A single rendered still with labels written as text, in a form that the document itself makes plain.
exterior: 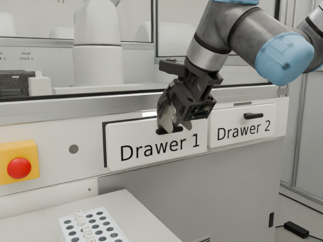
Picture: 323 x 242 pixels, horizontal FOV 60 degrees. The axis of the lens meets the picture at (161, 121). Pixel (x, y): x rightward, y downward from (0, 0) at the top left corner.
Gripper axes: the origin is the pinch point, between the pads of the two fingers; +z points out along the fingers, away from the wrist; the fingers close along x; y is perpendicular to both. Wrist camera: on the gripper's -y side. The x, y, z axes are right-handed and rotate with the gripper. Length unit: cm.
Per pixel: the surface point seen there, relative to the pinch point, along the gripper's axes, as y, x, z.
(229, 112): -2.8, 24.1, 1.7
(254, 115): 0.9, 31.2, 0.6
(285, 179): -17, 173, 117
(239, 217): 18, 33, 34
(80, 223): 17.6, -25.3, 1.9
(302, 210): 13, 149, 103
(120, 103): -7.3, -9.8, -1.0
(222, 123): -1.0, 21.5, 4.2
